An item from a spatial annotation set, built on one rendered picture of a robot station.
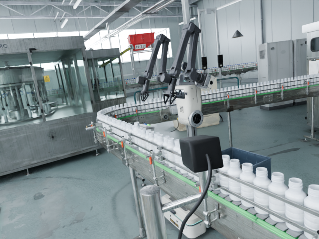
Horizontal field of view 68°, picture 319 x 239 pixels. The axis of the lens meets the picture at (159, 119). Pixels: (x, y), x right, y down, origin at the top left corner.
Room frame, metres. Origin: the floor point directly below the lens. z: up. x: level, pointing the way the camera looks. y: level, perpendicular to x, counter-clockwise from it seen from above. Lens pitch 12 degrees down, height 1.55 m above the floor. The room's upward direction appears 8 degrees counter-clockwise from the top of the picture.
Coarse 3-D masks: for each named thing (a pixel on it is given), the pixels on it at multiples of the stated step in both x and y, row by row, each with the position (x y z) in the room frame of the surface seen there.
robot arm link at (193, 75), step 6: (186, 24) 1.96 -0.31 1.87; (198, 30) 1.97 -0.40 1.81; (192, 36) 1.98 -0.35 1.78; (198, 36) 1.99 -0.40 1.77; (192, 42) 1.96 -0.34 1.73; (192, 48) 1.95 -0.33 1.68; (192, 54) 1.95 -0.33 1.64; (192, 60) 1.94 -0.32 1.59; (192, 66) 1.93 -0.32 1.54; (186, 72) 1.96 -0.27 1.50; (192, 72) 1.90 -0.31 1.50; (192, 78) 1.90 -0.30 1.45
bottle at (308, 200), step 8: (312, 184) 0.63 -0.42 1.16; (312, 192) 0.61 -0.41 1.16; (304, 200) 0.63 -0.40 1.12; (312, 200) 0.61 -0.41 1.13; (312, 208) 0.60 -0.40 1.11; (304, 216) 0.62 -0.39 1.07; (312, 216) 0.60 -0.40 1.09; (304, 224) 0.62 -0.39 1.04; (312, 224) 0.60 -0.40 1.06; (304, 232) 0.62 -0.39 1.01
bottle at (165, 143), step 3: (165, 138) 1.33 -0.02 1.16; (165, 141) 1.33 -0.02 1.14; (162, 144) 1.34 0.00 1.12; (165, 144) 1.32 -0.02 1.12; (165, 147) 1.32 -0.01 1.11; (165, 150) 1.32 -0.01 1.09; (165, 153) 1.32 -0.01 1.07; (165, 156) 1.33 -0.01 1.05; (165, 162) 1.33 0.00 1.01; (168, 162) 1.32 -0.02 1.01
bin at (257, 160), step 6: (222, 150) 1.56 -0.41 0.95; (228, 150) 1.58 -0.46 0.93; (234, 150) 1.58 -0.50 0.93; (240, 150) 1.53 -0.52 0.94; (234, 156) 1.58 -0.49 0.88; (240, 156) 1.53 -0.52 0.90; (246, 156) 1.49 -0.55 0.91; (252, 156) 1.45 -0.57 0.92; (258, 156) 1.41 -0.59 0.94; (264, 156) 1.37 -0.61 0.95; (240, 162) 1.54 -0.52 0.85; (246, 162) 1.49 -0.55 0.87; (252, 162) 1.45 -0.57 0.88; (258, 162) 1.41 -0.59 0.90; (264, 162) 1.30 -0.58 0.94; (270, 162) 1.33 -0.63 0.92; (270, 168) 1.33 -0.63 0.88; (270, 174) 1.33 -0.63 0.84
